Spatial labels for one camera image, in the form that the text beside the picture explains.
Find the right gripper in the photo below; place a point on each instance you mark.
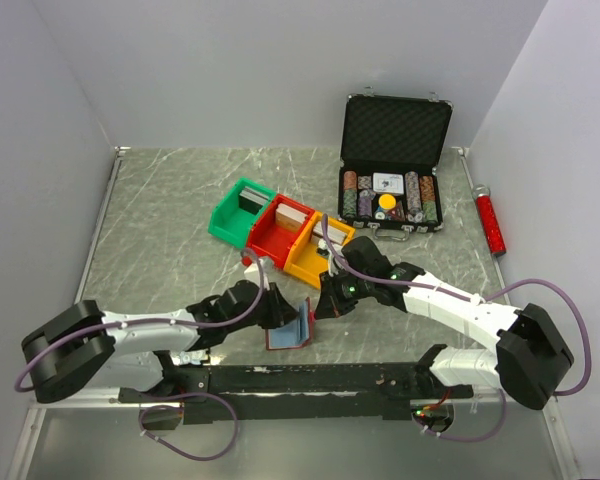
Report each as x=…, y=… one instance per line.
x=331, y=304

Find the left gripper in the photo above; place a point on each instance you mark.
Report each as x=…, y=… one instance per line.
x=279, y=310

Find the red leather card holder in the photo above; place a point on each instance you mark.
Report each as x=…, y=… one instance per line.
x=296, y=334

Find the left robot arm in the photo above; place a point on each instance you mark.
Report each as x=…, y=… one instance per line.
x=85, y=346

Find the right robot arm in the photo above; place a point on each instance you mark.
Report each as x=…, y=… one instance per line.
x=520, y=349

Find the cards in yellow bin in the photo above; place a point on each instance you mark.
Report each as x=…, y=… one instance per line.
x=335, y=235

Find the cards in red bin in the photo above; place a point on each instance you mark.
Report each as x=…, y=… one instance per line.
x=289, y=218

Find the cards in green bin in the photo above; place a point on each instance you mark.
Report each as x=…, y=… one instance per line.
x=252, y=200

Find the white playing card deck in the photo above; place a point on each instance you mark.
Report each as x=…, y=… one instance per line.
x=388, y=183

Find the yellow plastic bin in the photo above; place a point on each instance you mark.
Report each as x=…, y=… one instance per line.
x=304, y=262

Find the red plastic bin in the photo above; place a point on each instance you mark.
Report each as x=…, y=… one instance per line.
x=266, y=239

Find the cartoon sticker tag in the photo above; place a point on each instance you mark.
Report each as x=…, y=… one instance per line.
x=193, y=358

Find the green plastic bin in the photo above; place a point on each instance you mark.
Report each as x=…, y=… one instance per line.
x=231, y=224

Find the yellow dealer chip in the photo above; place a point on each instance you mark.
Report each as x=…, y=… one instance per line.
x=387, y=202

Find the black poker chip case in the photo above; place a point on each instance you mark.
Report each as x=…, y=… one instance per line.
x=398, y=135

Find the red glitter tube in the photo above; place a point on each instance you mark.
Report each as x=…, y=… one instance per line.
x=490, y=224

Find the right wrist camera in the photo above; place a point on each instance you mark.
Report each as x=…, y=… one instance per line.
x=325, y=252

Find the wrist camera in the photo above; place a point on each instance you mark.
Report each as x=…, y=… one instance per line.
x=251, y=270
x=325, y=252

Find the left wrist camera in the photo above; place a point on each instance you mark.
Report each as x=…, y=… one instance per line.
x=251, y=270

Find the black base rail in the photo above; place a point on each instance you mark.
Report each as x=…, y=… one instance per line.
x=272, y=392

